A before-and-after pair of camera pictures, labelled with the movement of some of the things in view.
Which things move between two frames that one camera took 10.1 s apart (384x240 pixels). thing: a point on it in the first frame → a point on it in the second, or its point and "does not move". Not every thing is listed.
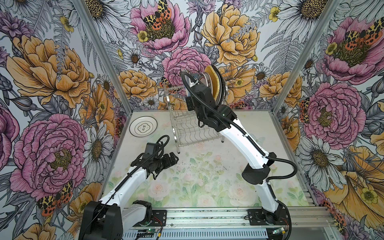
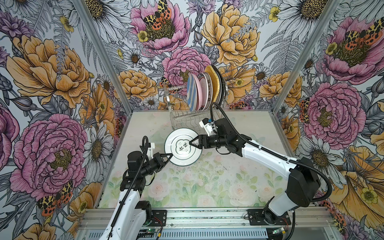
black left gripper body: [161, 163] does not move
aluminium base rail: [306, 223] does not move
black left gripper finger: [174, 158] → [168, 155]
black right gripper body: [191, 106] → [213, 141]
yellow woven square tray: [216, 82] does not move
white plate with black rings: [143, 126] → [177, 143]
